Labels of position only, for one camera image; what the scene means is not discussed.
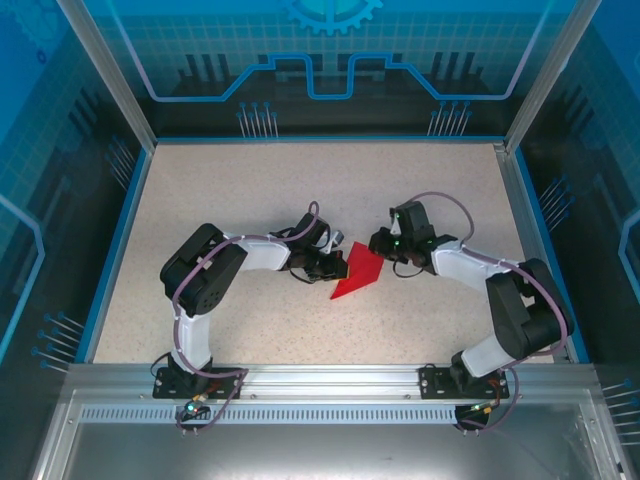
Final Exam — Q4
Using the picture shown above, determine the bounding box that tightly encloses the red paper sheet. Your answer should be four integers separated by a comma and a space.
329, 241, 385, 301

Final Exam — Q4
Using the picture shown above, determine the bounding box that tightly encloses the shiny metal sheet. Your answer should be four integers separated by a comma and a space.
29, 389, 629, 480

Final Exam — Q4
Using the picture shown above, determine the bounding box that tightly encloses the blue table border strip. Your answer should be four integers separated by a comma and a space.
154, 133, 506, 146
82, 147, 154, 364
514, 149, 591, 364

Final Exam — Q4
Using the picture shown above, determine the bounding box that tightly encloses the blue printed side panel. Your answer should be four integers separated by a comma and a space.
0, 0, 151, 480
519, 0, 640, 480

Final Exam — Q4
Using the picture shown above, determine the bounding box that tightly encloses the thin black right camera cable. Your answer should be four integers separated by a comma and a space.
392, 257, 426, 279

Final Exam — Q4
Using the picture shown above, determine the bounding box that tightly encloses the aluminium mounting rail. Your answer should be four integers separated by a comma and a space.
67, 363, 599, 401

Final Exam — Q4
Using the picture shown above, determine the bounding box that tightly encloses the aluminium side rail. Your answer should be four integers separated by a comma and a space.
492, 142, 571, 362

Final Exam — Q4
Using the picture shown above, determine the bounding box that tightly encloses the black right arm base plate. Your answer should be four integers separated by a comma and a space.
418, 364, 511, 401

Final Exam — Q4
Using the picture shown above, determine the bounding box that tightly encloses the slotted grey cable duct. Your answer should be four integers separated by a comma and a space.
79, 405, 589, 425

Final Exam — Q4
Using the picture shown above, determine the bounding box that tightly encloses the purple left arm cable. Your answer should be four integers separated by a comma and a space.
170, 200, 321, 437

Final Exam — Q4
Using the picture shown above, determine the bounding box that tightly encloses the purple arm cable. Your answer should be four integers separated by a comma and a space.
170, 200, 321, 437
407, 191, 575, 432

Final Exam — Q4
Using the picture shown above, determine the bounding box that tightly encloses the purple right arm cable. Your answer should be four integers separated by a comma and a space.
407, 191, 575, 432

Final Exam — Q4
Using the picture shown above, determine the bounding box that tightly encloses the cable connector with green light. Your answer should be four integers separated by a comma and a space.
182, 394, 209, 419

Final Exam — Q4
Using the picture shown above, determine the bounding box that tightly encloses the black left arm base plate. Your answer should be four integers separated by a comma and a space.
152, 366, 246, 401

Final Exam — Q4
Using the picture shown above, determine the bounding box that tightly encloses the blue printed gear wall panel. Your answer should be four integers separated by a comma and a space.
92, 0, 556, 139

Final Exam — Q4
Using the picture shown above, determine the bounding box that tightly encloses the aluminium frame post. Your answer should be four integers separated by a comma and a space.
57, 0, 159, 149
504, 0, 599, 151

